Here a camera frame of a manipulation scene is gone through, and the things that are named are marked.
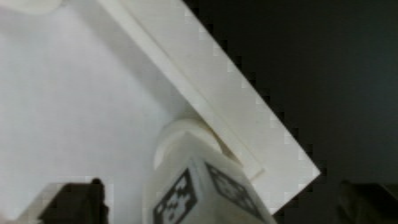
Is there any white table leg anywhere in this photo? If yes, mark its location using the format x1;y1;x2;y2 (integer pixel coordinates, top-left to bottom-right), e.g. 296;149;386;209
141;130;281;224

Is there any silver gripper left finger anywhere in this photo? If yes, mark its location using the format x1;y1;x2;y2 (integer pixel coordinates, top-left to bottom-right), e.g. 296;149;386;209
40;178;109;224

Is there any white square tabletop part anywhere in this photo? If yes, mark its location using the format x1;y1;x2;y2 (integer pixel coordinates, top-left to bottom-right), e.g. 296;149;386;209
0;0;319;224

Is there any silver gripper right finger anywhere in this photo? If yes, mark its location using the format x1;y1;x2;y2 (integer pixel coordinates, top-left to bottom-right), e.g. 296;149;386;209
338;181;398;224

